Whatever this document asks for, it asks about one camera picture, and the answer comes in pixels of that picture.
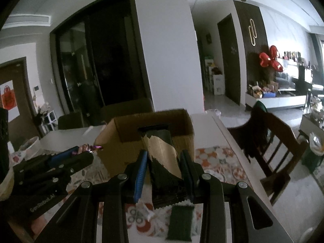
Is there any dark glass sliding door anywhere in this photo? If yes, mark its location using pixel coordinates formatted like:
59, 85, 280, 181
50, 0, 153, 122

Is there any white low cabinet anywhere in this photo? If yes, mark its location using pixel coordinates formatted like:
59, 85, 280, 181
245, 91, 315, 111

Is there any brown cardboard box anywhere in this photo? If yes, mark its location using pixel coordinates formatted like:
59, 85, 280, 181
94, 109, 195, 184

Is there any patterned tablecloth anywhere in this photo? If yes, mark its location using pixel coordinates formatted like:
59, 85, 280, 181
7, 145, 254, 239

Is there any dark hallway door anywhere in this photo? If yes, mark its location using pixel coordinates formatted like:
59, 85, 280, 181
217, 13, 241, 106

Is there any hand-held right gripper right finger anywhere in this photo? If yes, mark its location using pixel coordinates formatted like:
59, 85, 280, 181
180, 149, 295, 243

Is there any gold wall ornament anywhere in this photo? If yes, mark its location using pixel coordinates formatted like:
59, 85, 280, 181
247, 18, 258, 47

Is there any dark slatted wall panel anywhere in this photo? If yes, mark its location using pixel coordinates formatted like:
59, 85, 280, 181
233, 0, 269, 107

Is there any brown entrance door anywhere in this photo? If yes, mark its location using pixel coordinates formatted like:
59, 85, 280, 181
0, 57, 39, 138

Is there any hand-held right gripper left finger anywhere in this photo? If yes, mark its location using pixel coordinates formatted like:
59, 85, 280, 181
34, 149, 149, 243

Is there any white wall shelf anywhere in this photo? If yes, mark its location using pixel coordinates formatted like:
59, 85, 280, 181
276, 56, 315, 72

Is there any white cubby shelf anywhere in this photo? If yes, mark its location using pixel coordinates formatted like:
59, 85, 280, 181
41, 110, 58, 132

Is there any white bowl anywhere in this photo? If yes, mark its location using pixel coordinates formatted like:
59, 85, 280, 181
19, 136, 41, 160

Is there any white box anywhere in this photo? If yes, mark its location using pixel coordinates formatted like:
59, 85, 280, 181
213, 74, 225, 96

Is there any black and gold snack packet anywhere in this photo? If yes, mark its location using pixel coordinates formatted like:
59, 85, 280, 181
138, 125, 196, 209

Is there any white ceiling air vent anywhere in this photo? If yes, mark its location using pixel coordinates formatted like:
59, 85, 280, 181
5, 15, 50, 27

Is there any dark upholstered chair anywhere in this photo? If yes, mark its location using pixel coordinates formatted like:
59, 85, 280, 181
58, 111, 86, 130
99, 97, 155, 126

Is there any dark green snack packet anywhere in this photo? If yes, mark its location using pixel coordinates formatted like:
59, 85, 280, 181
166, 204, 196, 241

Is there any purple candy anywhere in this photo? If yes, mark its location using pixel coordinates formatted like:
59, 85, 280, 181
80, 144, 104, 154

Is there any bin with plastic bag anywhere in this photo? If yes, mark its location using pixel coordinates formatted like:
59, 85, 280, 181
301, 132, 324, 174

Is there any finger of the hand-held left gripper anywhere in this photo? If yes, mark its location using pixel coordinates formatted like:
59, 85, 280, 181
14, 145, 83, 174
15, 152, 94, 190

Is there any dark wooden slatted chair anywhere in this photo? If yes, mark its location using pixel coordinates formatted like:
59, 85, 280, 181
227, 101, 310, 206

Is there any red paper door decoration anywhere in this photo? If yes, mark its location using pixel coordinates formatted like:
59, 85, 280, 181
0, 80, 20, 117

